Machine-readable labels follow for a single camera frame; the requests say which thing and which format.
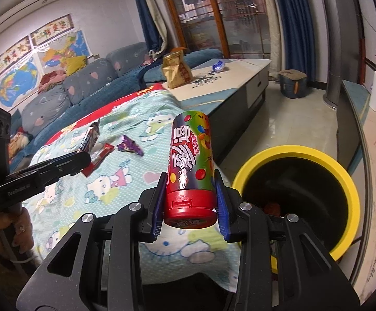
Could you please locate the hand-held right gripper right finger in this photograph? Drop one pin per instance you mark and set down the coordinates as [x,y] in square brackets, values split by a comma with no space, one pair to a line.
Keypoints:
[222,207]

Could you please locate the framed wall scroll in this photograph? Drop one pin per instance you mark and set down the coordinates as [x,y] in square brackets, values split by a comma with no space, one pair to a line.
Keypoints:
[50,29]
[12,55]

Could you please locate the brown chocolate packet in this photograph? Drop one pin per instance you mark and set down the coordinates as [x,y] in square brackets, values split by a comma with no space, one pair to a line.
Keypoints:
[89,137]

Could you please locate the gold snack bag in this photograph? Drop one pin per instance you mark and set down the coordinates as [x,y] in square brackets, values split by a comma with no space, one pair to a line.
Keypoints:
[176,71]

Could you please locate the red candy tube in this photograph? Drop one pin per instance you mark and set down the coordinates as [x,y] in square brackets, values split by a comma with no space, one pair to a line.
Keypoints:
[188,168]

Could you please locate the grey standing air conditioner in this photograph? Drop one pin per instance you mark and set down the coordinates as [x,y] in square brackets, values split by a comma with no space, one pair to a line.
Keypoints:
[330,45]

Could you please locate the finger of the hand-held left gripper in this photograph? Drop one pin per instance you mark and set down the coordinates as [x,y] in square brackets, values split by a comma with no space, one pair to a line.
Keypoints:
[71,165]

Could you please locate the cartoon printed blanket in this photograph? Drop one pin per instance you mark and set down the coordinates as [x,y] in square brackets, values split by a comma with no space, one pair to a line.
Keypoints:
[126,181]

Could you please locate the person's left hand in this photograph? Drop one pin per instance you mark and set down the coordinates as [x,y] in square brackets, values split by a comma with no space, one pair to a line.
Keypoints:
[24,233]

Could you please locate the wooden glass door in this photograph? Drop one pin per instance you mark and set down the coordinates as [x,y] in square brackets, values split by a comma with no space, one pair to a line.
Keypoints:
[213,16]

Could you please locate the red snack wrapper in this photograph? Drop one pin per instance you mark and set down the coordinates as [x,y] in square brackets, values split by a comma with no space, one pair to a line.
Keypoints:
[102,155]

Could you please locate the world map poster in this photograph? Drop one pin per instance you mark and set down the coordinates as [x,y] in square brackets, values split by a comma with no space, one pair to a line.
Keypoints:
[16,84]

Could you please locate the purple candy wrapper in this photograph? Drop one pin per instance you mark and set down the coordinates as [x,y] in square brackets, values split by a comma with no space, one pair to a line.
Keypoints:
[129,145]

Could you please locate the yellow pillow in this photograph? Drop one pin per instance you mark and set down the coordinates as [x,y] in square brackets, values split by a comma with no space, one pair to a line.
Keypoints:
[76,65]

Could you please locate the pink clothes pile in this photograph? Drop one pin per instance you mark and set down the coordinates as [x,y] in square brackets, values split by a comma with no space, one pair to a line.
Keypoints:
[51,80]

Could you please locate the beige curtain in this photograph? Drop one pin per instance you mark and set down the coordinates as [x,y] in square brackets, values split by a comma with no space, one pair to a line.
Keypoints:
[158,16]
[272,26]

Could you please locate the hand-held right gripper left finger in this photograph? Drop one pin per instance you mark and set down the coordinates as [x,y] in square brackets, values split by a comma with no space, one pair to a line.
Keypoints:
[157,207]

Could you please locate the pale television cabinet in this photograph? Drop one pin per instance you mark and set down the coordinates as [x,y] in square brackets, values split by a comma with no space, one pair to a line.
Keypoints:
[372,155]

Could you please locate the blue storage stool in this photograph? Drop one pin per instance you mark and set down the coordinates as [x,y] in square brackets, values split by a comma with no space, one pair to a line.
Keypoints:
[291,86]

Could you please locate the yellow trash bin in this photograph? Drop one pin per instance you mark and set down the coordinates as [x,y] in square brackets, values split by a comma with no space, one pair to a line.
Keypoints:
[353,201]

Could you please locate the blue foil wrapper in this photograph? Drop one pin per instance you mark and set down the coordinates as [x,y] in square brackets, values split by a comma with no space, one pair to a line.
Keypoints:
[218,66]

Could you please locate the country map poster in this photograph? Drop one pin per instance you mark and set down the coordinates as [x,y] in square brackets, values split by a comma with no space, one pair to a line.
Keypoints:
[64,48]

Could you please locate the blue-grey sofa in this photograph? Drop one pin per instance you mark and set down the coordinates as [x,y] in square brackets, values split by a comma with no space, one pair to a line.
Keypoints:
[87,81]

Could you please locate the blue curtain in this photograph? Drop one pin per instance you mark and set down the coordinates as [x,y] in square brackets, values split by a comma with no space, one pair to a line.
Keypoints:
[295,26]
[144,16]

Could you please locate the grey coffee table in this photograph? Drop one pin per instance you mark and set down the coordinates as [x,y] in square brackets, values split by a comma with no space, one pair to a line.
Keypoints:
[239,71]

